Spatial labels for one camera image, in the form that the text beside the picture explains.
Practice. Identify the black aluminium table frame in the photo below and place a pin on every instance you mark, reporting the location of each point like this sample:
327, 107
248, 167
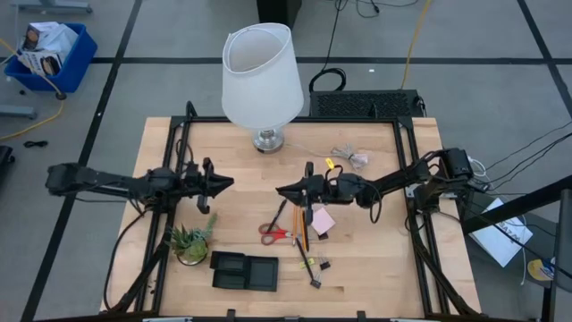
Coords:
348, 120

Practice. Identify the grey metal table foot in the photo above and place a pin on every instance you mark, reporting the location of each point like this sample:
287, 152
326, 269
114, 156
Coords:
53, 6
18, 112

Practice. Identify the printed cardboard box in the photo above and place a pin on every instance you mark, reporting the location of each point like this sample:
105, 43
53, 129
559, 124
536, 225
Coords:
32, 38
40, 62

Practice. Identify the pink sticky note pad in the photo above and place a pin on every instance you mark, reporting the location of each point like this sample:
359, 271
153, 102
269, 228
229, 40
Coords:
323, 221

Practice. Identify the white printed paper sheet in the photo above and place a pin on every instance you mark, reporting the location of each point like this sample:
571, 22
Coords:
500, 241

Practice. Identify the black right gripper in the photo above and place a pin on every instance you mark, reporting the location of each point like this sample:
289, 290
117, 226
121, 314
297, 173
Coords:
319, 190

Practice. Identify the black mesh desk organizer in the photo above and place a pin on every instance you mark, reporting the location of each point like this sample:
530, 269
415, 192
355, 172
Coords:
263, 273

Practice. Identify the blue plastic bin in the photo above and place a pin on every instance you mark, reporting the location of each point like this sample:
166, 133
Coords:
76, 67

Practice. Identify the black box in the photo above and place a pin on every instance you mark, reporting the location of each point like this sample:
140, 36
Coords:
277, 11

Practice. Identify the white plastic bag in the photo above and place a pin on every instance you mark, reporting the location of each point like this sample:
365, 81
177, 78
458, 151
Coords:
60, 40

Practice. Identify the dark grey upright post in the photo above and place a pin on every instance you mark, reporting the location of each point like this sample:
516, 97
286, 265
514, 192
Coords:
564, 250

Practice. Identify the black perforated computer case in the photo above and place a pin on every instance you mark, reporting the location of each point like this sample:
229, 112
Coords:
362, 104

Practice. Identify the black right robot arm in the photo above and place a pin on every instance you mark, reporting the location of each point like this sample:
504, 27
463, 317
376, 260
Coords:
393, 181

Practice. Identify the small potted succulent plant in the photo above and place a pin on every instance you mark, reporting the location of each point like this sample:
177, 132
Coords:
190, 246

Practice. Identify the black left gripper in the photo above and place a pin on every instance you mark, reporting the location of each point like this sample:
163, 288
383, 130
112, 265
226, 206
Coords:
205, 188

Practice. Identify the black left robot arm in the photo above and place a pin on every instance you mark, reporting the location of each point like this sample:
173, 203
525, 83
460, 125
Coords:
103, 180

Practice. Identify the black diagonal metal beam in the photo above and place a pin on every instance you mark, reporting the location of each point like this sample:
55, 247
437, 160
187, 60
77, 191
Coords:
514, 208

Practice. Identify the orange wooden pencil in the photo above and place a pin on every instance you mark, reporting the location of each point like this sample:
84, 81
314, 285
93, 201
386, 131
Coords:
305, 239
295, 226

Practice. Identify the white shade silver table lamp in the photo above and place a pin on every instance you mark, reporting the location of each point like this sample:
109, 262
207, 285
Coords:
261, 85

